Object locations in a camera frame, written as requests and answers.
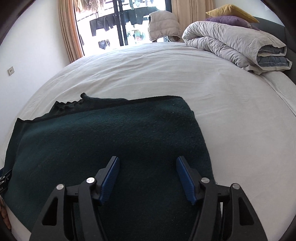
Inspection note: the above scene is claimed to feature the dark green knit sweater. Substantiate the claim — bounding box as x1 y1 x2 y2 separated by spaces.
4 94 213 240

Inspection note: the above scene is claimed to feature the person left hand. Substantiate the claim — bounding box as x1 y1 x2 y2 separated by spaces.
0 197 11 230

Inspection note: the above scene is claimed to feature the white bed sheet mattress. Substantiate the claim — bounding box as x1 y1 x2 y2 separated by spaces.
1 43 295 240

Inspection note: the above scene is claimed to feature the folded grey white duvet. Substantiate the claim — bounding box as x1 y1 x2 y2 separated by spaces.
182 21 292 75

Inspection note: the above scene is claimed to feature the black framed balcony door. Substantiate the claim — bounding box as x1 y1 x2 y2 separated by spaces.
75 1 171 56

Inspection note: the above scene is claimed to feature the purple pillow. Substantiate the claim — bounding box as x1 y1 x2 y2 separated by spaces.
205 16 259 30

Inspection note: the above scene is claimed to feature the left beige curtain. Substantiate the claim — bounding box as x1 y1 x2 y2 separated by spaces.
58 0 84 63

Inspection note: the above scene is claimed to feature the beige curtain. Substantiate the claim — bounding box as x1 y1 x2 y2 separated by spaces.
171 0 214 32
58 0 84 63

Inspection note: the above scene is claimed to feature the beige puffer vest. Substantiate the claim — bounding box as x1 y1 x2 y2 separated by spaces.
148 11 182 42

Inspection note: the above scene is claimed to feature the yellow pillow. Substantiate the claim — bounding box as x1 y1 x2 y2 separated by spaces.
206 4 259 23

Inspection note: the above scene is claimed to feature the right beige curtain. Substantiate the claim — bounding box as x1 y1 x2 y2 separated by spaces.
171 0 214 32

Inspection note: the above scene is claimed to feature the dark hanging laundry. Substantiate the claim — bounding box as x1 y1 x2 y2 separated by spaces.
89 6 160 37

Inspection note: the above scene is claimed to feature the patterned hanging garment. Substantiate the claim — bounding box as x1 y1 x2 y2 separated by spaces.
75 0 102 14

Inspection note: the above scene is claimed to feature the white wall socket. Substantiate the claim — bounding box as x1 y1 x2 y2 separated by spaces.
8 66 15 75

